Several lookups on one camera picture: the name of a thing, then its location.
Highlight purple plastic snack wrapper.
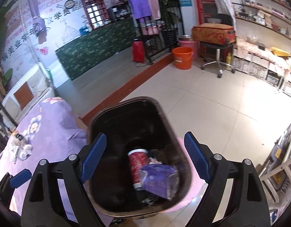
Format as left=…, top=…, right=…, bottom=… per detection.
left=139, top=164, right=180, bottom=200

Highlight red paper cup black lid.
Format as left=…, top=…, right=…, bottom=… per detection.
left=128, top=149, right=148, bottom=190

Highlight white paper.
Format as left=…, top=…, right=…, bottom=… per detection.
left=12, top=144, right=33, bottom=161

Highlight dark brown trash bin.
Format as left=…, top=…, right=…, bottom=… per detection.
left=86, top=96, right=192, bottom=218

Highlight pink round floor mat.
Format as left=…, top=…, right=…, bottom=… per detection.
left=98, top=136, right=208, bottom=227

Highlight purple floral tablecloth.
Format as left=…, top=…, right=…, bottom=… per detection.
left=0, top=96, right=113, bottom=227

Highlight brown cushion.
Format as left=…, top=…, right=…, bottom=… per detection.
left=14, top=82, right=34, bottom=110

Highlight white sofa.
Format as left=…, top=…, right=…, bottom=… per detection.
left=0, top=63, right=55, bottom=129

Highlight yellow tray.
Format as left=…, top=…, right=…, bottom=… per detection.
left=271, top=47, right=291, bottom=58

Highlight black swivel stool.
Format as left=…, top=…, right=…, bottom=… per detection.
left=200, top=42, right=235, bottom=79

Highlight orange plastic bucket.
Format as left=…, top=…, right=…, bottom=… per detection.
left=172, top=47, right=194, bottom=70

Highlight pink plastic bucket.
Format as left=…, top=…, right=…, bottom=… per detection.
left=179, top=40, right=199, bottom=59

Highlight orange patterned suitcase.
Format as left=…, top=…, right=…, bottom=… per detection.
left=192, top=23, right=236, bottom=46

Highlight green patterned counter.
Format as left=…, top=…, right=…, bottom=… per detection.
left=55, top=17, right=136, bottom=80

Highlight black metal rack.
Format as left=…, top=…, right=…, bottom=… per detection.
left=136, top=0, right=184, bottom=65

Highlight red telephone booth cabinet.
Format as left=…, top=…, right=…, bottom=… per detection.
left=82, top=0, right=109, bottom=30

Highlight purple towel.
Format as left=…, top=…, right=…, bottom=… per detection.
left=129, top=0, right=151, bottom=19

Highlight pink towel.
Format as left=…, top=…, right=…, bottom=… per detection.
left=148, top=0, right=161, bottom=20

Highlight red ladder shelf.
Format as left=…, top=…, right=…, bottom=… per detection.
left=196, top=0, right=217, bottom=24

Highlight white metal shelf frame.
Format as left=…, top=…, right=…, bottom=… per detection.
left=259, top=123, right=291, bottom=204

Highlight blue wall sign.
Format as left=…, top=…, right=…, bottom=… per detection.
left=179, top=0, right=193, bottom=7

